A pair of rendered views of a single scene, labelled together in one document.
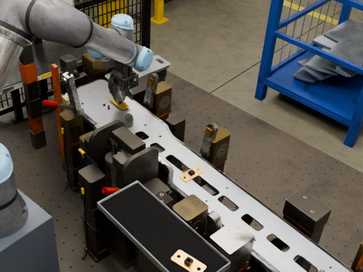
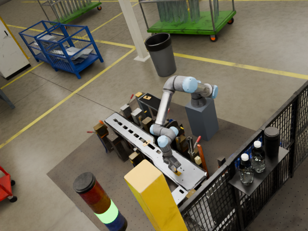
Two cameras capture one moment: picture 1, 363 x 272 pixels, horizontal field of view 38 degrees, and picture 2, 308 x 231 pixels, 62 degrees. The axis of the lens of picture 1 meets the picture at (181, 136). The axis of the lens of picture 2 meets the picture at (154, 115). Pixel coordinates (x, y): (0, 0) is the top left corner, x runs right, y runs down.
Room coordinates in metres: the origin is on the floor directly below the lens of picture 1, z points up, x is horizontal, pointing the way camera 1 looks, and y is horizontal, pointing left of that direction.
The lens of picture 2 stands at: (2.91, 0.66, 2.65)
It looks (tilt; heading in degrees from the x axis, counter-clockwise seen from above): 38 degrees down; 198
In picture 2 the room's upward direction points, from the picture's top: 21 degrees counter-clockwise
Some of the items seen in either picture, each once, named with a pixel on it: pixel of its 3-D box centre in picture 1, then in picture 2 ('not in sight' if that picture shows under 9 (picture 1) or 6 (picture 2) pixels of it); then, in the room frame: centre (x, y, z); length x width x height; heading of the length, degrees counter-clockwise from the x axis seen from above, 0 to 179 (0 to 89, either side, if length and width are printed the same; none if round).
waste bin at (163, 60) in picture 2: not in sight; (162, 55); (-1.60, -0.24, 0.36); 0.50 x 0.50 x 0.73
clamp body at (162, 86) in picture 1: (161, 121); not in sight; (1.74, 0.09, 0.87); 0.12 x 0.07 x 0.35; 135
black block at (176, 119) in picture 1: (176, 147); not in sight; (1.61, 0.02, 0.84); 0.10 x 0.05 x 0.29; 135
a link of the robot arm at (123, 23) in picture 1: (121, 32); (164, 143); (1.64, 0.23, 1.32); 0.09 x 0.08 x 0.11; 150
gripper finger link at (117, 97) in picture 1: (118, 96); not in sight; (1.63, 0.25, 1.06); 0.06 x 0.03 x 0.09; 45
